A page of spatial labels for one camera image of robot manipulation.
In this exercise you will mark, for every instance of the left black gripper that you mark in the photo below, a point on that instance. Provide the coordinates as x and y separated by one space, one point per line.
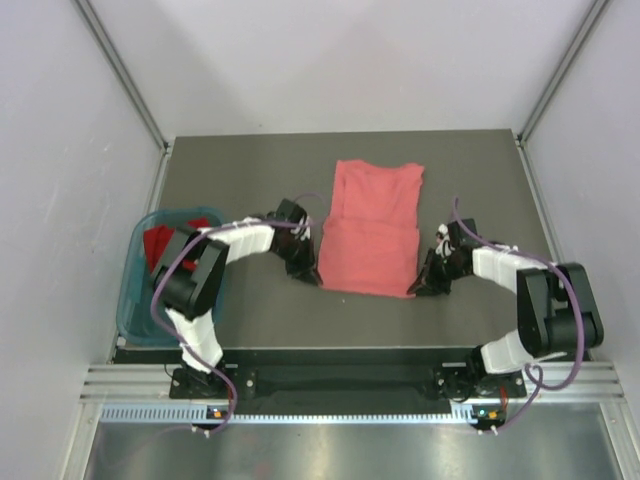
305 270

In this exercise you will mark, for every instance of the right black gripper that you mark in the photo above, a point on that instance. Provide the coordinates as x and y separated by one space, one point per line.
428 283

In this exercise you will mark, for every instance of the pink t shirt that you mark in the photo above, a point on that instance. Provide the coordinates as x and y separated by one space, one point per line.
370 240

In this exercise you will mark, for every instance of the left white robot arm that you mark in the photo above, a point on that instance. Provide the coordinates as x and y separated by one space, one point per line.
189 273

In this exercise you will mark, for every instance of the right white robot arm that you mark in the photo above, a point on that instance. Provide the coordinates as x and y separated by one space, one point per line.
556 310

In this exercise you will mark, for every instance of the dark red t shirt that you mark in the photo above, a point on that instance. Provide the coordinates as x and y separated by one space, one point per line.
157 238

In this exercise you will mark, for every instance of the teal plastic basket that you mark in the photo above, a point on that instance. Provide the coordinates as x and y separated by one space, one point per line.
133 318

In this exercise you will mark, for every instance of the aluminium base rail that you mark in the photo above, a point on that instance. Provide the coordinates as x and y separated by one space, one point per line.
595 382

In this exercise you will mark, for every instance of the slotted cable duct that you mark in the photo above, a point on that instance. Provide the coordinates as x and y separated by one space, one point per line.
201 414

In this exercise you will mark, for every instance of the left aluminium frame post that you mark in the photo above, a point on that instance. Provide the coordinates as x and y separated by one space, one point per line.
109 50

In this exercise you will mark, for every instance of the aluminium frame post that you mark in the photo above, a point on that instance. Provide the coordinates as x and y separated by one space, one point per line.
109 50
578 40

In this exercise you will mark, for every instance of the right aluminium frame post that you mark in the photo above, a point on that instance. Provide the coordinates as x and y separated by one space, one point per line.
578 40

